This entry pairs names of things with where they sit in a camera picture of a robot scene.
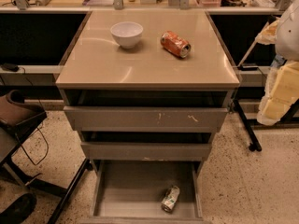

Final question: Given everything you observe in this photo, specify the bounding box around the black table leg frame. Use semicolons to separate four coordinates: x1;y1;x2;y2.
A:
233;99;299;152

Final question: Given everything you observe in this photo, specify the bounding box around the grey bottom drawer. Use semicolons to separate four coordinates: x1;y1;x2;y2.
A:
79;161;211;224

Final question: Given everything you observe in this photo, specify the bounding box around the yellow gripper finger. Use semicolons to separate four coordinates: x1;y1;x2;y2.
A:
257;61;299;126
255;20;278;45

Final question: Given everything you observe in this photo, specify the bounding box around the grey top drawer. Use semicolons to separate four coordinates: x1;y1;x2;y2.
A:
62;89;230;133

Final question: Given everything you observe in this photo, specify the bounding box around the grey drawer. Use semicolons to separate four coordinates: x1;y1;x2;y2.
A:
62;89;230;133
81;132;215;161
79;161;211;224

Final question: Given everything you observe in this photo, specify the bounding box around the grey middle drawer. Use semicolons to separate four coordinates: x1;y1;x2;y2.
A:
81;132;215;161

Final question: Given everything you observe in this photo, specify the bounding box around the grey drawer cabinet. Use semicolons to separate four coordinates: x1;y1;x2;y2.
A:
55;8;241;224

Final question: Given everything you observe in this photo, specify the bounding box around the orange soda can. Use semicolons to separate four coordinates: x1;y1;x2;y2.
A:
160;31;192;59

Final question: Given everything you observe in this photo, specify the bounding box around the brown office chair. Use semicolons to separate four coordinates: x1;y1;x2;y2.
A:
0;90;90;224

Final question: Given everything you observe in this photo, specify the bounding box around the white ceramic bowl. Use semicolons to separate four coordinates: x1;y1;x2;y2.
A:
110;21;143;49

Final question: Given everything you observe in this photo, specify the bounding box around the black power adapter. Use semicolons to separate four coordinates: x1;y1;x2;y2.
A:
0;63;20;72

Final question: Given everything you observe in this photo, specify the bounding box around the black device on ledge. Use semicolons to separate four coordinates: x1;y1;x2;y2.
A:
238;63;258;71

